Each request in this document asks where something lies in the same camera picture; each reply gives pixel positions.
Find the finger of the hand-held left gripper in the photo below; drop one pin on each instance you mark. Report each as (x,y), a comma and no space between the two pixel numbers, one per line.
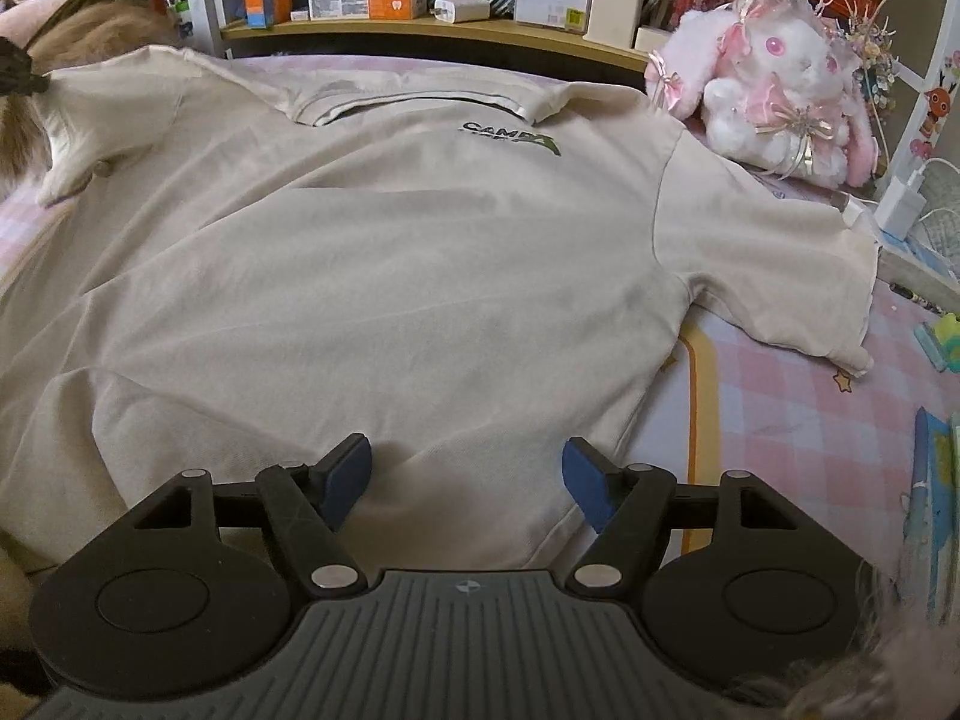
(16,69)

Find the white square pen holder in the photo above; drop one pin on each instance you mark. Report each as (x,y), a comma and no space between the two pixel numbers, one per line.
(611,11)

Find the beige t-shirt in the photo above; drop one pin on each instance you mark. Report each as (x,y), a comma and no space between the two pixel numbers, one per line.
(375,277)

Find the brown furry plush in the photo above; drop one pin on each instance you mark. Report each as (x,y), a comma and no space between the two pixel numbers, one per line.
(97,30)

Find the white power adapter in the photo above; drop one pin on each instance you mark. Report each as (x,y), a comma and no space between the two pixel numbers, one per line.
(904,206)

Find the white shelf frame with stickers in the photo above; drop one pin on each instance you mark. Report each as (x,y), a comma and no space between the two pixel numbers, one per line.
(934,105)

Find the colourful picture book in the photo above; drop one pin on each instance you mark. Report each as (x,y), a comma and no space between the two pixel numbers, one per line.
(934,510)

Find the white charger plug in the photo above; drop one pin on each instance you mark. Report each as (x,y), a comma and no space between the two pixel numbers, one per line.
(461,10)

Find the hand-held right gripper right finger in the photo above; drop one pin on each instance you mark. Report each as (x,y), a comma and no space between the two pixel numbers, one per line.
(586,484)

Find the wooden shelf board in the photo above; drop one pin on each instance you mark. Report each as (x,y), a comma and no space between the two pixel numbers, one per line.
(450,31)

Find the fuzzy brown sleeve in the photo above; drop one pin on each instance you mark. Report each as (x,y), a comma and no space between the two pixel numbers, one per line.
(862,652)

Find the small white box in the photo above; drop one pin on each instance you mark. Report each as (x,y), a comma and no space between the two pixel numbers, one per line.
(654,37)

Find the pink white plush bunny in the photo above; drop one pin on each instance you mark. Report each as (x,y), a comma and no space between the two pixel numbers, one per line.
(787,67)

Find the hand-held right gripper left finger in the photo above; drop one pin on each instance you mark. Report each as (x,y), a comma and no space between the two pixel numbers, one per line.
(351,474)

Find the white orange toothpaste box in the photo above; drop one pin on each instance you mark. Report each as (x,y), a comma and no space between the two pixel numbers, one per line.
(360,4)

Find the dried flower bunch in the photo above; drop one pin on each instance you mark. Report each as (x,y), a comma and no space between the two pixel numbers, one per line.
(874,60)

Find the green yellow toy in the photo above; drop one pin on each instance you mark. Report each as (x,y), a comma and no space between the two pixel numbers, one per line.
(943,341)

